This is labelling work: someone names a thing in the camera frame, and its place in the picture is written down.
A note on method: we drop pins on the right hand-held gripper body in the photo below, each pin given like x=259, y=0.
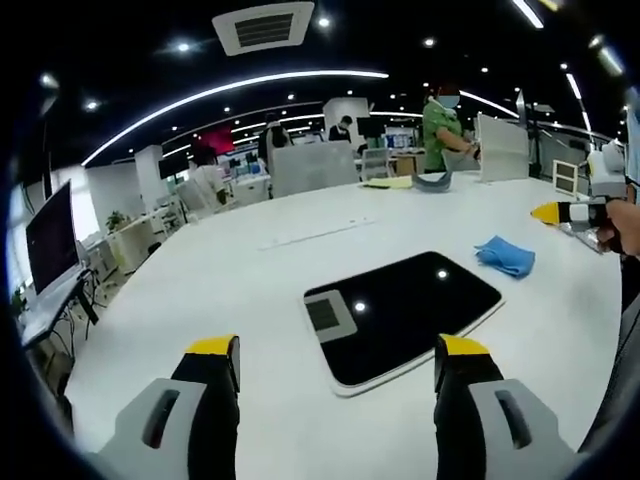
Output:
x=607, y=172

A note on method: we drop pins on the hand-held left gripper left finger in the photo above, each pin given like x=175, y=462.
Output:
x=150, y=425

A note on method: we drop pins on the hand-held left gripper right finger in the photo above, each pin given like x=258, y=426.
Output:
x=520, y=430

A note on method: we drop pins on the blue cleaning cloth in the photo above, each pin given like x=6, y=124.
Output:
x=505, y=255

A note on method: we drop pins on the dark grey cloth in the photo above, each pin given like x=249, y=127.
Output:
x=432, y=184

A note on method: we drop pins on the yellow cloth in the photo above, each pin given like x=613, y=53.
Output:
x=385, y=182

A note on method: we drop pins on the person's right hand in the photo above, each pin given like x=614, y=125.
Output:
x=625, y=225

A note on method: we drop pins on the black tripod stand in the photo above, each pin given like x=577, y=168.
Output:
x=530, y=135

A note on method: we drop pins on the white partition panel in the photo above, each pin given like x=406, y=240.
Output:
x=502, y=150

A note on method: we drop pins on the grey office desk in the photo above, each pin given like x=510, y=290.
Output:
x=47, y=310

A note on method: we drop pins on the green potted plant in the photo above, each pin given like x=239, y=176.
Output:
x=115, y=220

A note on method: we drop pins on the black computer monitor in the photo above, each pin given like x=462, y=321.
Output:
x=50, y=240

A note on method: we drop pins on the small dark monitor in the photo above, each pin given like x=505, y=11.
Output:
x=371, y=127

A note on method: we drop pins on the grey partition panel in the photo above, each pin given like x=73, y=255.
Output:
x=315, y=170

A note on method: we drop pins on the curved ceiling light strip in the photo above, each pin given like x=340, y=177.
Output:
x=225, y=90

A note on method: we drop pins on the ceiling air conditioner vent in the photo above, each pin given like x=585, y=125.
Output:
x=262, y=27

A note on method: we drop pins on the small white picture frame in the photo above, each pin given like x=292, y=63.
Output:
x=565, y=177

